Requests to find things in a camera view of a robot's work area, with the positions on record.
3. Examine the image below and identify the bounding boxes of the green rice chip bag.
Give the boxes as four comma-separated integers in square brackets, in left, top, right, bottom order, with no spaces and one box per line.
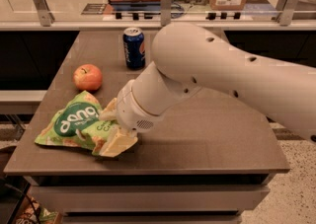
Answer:
[35,91,117,156]

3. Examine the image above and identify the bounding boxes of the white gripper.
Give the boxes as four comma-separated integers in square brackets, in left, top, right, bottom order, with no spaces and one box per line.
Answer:
[99,80,164,157]

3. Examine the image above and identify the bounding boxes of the red apple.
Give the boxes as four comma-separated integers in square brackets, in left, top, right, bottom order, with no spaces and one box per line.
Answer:
[73,64,103,92]

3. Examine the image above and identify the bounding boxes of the left metal glass bracket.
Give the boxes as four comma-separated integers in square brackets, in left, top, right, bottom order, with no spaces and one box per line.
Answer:
[33,0,54,27]

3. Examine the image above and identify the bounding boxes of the snack box under table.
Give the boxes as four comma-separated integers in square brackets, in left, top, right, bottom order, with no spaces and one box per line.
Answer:
[13,197,62,224]

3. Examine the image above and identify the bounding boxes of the blue Pepsi can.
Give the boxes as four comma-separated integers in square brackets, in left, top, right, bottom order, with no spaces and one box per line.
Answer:
[122,27,145,70]

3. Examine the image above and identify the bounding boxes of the middle metal glass bracket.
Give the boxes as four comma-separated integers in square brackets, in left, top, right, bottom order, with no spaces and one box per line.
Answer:
[160,0,171,27]

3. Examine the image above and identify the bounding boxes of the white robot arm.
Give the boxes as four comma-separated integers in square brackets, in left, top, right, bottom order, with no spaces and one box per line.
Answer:
[100,23,316,157]

